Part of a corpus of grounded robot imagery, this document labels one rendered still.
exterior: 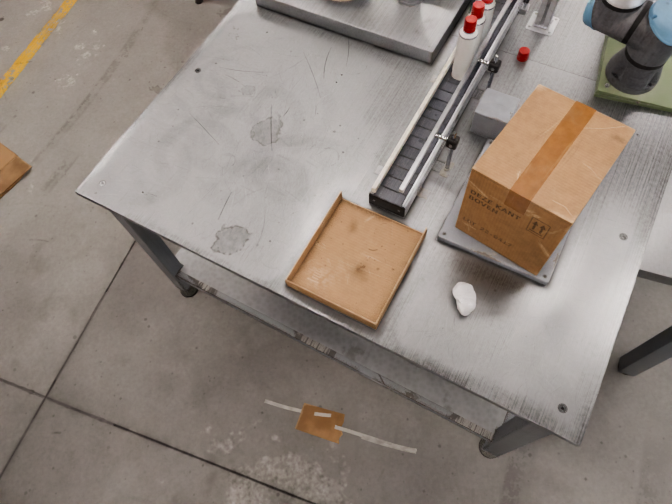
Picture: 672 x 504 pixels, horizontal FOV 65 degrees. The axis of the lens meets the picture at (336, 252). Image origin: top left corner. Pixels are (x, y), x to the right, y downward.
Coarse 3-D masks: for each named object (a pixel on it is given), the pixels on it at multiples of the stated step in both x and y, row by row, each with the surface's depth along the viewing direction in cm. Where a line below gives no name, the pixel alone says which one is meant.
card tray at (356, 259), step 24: (336, 216) 145; (360, 216) 145; (384, 216) 144; (312, 240) 139; (336, 240) 142; (360, 240) 141; (384, 240) 141; (408, 240) 141; (312, 264) 139; (336, 264) 139; (360, 264) 138; (384, 264) 138; (408, 264) 134; (312, 288) 136; (336, 288) 136; (360, 288) 135; (384, 288) 135; (360, 312) 132; (384, 312) 131
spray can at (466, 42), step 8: (472, 16) 141; (464, 24) 142; (472, 24) 140; (464, 32) 144; (472, 32) 143; (464, 40) 144; (472, 40) 144; (456, 48) 149; (464, 48) 147; (472, 48) 147; (456, 56) 151; (464, 56) 149; (472, 56) 150; (456, 64) 153; (464, 64) 152; (456, 72) 155; (464, 72) 155; (456, 80) 158
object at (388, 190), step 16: (496, 0) 172; (512, 0) 172; (496, 16) 169; (496, 32) 166; (480, 64) 160; (448, 80) 158; (448, 96) 156; (432, 112) 153; (416, 128) 151; (432, 128) 151; (416, 144) 149; (432, 144) 148; (400, 160) 147; (400, 176) 144; (416, 176) 144; (384, 192) 142; (400, 192) 142
